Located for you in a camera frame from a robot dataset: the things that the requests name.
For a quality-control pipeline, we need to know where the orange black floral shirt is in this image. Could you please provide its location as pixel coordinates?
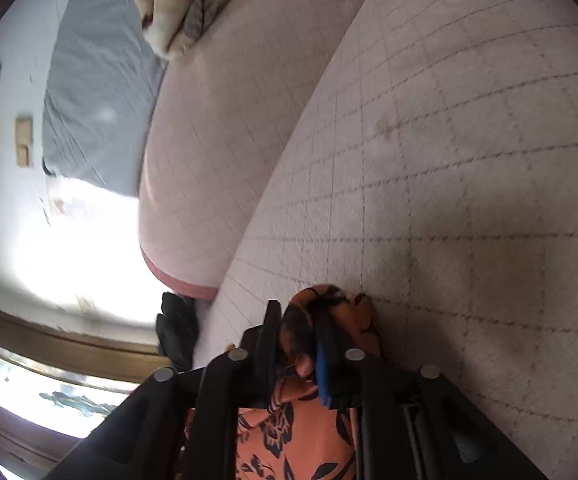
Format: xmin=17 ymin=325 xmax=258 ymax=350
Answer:
xmin=183 ymin=283 xmax=383 ymax=480

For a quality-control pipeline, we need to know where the black clothes pile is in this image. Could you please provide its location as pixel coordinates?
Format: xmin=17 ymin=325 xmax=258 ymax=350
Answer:
xmin=155 ymin=292 xmax=200 ymax=372

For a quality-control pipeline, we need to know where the wooden stained glass door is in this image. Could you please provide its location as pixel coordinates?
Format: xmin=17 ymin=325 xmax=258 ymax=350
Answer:
xmin=0 ymin=311 xmax=167 ymax=479

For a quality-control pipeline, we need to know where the pink quilted bed cover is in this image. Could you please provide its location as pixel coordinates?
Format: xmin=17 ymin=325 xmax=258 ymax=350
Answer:
xmin=197 ymin=0 xmax=578 ymax=479

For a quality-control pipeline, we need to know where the pink quilted bolster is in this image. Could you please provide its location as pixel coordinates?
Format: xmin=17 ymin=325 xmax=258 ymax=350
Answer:
xmin=138 ymin=0 xmax=364 ymax=300

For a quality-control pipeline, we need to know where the grey blue pillow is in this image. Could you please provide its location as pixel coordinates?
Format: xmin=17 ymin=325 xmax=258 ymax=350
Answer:
xmin=42 ymin=0 xmax=165 ymax=197

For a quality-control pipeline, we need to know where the beige wall switch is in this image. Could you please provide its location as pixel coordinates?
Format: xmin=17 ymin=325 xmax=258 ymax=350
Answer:
xmin=15 ymin=117 xmax=33 ymax=168

